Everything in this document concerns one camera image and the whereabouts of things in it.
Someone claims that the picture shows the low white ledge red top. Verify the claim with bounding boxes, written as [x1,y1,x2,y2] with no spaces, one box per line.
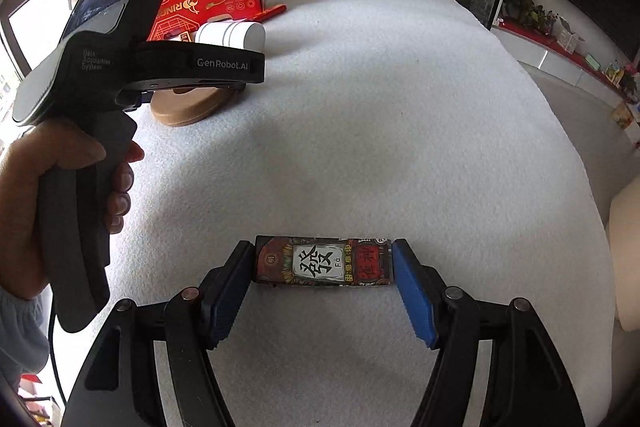
[492,19,640,118]

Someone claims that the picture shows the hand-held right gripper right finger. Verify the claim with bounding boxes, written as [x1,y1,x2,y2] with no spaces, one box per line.
[391,238,586,427]

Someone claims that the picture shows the tan tape ring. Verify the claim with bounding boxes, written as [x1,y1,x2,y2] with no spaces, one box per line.
[149,84,240,128]

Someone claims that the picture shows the person's left hand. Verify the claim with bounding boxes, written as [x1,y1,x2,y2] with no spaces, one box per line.
[0,119,146,297]

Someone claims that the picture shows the black cable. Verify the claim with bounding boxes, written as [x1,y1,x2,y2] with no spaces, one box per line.
[47,297,68,408]

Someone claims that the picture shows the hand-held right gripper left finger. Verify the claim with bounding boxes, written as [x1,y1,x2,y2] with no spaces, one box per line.
[61,240,256,427]

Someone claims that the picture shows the dark printed small box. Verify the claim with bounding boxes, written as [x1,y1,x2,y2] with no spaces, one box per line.
[253,234,394,289]

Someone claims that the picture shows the person's left forearm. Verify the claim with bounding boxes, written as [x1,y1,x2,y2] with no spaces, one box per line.
[0,284,51,375]

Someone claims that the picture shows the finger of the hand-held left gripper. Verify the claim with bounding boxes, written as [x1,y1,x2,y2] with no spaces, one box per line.
[116,81,246,112]

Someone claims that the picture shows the potted green plants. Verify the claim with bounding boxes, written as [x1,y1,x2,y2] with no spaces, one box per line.
[500,0,558,35]

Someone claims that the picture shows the white bottle with grey stripes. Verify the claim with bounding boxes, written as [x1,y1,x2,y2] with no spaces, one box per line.
[193,20,266,55]

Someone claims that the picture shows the clear container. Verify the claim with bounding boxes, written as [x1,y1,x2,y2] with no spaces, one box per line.
[555,16,586,54]

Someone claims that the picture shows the red lighter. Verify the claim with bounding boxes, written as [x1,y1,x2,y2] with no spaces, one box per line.
[249,3,289,22]

